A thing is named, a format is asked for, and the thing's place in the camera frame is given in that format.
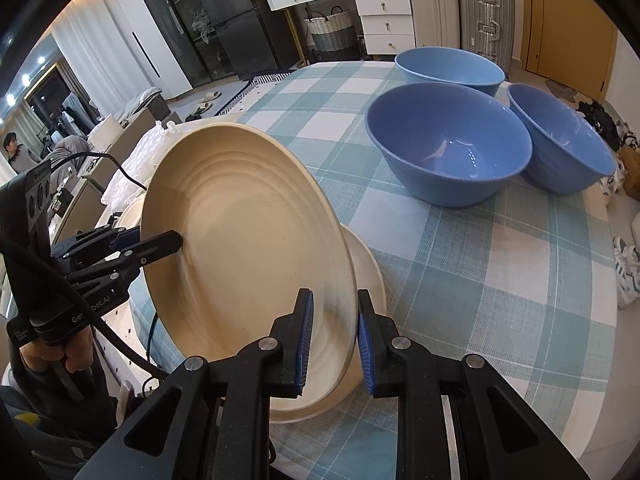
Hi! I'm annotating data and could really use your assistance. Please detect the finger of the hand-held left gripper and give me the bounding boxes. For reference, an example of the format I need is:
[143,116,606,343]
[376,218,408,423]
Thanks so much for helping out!
[62,230,184,306]
[50,226,143,261]

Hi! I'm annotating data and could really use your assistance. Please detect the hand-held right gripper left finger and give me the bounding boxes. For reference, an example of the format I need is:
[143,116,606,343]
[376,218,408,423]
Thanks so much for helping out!
[85,287,316,480]

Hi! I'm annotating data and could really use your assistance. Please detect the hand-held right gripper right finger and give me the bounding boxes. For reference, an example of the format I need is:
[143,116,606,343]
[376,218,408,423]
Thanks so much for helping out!
[356,289,591,480]

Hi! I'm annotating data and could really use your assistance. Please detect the blue plastic bowl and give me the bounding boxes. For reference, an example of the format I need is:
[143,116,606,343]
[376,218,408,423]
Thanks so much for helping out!
[506,82,617,196]
[365,82,533,208]
[394,47,506,98]

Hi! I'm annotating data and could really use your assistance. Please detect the person's left hand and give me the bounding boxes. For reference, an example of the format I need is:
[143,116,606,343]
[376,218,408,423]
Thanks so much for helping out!
[19,327,96,391]

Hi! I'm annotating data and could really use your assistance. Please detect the white plastic bag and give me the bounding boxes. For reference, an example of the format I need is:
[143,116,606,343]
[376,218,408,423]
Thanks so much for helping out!
[100,120,181,206]

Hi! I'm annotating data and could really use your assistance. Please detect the beige sofa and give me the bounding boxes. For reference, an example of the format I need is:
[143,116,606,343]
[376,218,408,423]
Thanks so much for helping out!
[87,87,181,161]

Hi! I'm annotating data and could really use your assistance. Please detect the white curtain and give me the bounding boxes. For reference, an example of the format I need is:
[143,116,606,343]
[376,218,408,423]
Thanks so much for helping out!
[50,10,136,136]

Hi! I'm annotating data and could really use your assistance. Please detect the black white patterned rug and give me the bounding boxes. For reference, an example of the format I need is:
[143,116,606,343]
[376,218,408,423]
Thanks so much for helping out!
[220,70,296,113]

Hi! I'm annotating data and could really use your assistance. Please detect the white wardrobe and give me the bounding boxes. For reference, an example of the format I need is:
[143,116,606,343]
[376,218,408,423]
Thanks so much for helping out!
[105,0,191,98]

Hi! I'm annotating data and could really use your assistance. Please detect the dark glass cabinet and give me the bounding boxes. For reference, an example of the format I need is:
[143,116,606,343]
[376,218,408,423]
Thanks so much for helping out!
[125,0,226,88]

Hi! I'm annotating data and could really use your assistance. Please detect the black refrigerator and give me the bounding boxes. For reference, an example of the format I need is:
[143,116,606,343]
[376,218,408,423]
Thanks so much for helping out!
[185,0,301,76]

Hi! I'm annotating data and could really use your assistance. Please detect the white green sneaker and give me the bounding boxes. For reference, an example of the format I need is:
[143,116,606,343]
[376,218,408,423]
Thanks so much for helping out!
[613,237,640,281]
[617,265,640,310]

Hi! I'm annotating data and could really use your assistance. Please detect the grey white woven basket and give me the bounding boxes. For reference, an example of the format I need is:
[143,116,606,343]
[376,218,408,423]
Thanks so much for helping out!
[305,6,357,52]

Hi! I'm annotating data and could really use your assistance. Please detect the white dressing table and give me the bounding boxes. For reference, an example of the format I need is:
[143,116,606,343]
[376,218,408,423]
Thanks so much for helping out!
[263,0,416,56]

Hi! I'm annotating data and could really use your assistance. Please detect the grey door mat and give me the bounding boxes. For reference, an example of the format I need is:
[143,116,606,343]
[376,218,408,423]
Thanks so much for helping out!
[545,80,576,103]

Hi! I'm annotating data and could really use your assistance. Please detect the small brown cardboard box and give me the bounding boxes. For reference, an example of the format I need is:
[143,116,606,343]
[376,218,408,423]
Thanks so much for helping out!
[620,145,640,188]

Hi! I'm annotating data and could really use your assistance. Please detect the scattered sneakers pile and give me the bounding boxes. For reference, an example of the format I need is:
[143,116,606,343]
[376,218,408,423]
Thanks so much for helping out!
[575,100,640,206]

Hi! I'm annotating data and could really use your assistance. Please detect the white suitcase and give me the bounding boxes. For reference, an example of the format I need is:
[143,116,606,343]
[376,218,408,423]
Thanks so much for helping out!
[406,0,462,51]

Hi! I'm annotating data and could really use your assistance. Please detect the silver suitcase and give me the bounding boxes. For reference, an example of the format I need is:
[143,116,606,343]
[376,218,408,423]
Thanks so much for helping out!
[457,0,516,78]

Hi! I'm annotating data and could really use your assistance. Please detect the tan wooden door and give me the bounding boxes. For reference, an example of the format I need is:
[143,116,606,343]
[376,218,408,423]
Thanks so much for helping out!
[520,0,618,101]

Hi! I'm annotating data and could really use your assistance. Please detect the black cable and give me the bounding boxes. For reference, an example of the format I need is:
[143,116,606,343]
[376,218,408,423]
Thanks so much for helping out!
[50,151,148,191]
[0,237,173,381]

